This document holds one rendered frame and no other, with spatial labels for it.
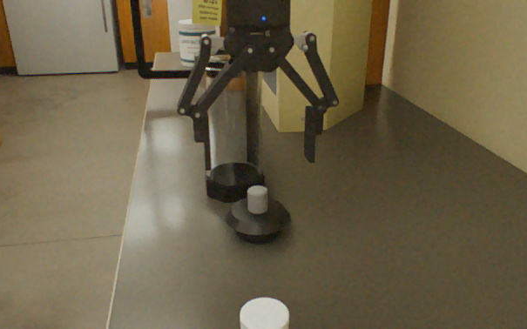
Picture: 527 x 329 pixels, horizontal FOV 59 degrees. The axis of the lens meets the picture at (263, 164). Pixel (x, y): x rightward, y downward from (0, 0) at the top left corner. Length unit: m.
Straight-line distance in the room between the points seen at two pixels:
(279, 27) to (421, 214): 0.37
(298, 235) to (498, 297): 0.26
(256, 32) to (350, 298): 0.32
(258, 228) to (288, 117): 0.45
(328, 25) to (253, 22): 0.48
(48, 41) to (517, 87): 5.52
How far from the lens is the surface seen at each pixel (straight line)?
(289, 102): 1.01
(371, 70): 1.47
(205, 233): 0.67
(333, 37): 1.01
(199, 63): 0.56
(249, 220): 0.62
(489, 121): 1.09
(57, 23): 6.02
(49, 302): 2.17
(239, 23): 0.54
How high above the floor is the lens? 1.30
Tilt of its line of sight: 24 degrees down
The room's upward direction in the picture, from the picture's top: straight up
